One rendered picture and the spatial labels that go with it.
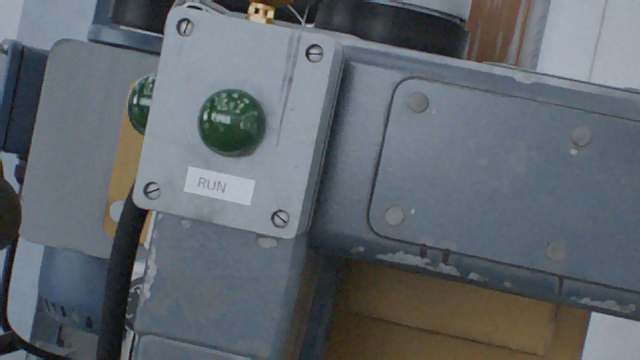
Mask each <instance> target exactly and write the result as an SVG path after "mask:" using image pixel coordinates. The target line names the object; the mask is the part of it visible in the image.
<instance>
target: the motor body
mask: <svg viewBox="0 0 640 360"><path fill-rule="evenodd" d="M86 40H88V41H90V42H93V43H96V44H99V45H105V46H110V47H115V48H121V49H126V50H131V51H135V52H141V53H146V55H151V56H157V57H161V50H162V42H163V36H159V35H154V34H148V33H143V32H138V31H131V30H126V29H121V28H114V27H108V26H101V25H90V26H89V29H88V34H86ZM108 265H109V259H105V258H100V257H95V256H91V255H86V254H81V253H77V252H72V251H67V250H62V249H58V248H53V247H48V245H44V251H43V256H42V262H41V269H40V274H39V282H38V292H39V295H40V299H41V301H42V304H43V307H44V309H45V310H46V312H47V313H48V314H49V316H50V317H52V318H54V319H55V320H57V321H58V322H60V323H62V324H64V325H67V326H70V327H72V328H75V329H78V330H81V331H84V332H88V334H92V335H96V336H98V328H99V320H100V312H101V304H103V297H104V290H105V284H106V277H107V271H108Z"/></svg>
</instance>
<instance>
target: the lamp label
mask: <svg viewBox="0 0 640 360"><path fill-rule="evenodd" d="M254 182H256V181H253V180H248V179H243V178H239V177H233V175H228V174H224V173H218V172H213V171H209V170H204V169H198V168H194V167H189V170H188V175H187V180H185V185H184V190H183V191H188V192H192V193H197V195H202V196H207V197H212V198H217V199H222V200H227V201H231V202H236V203H242V204H246V205H250V203H251V198H252V192H253V187H254Z"/></svg>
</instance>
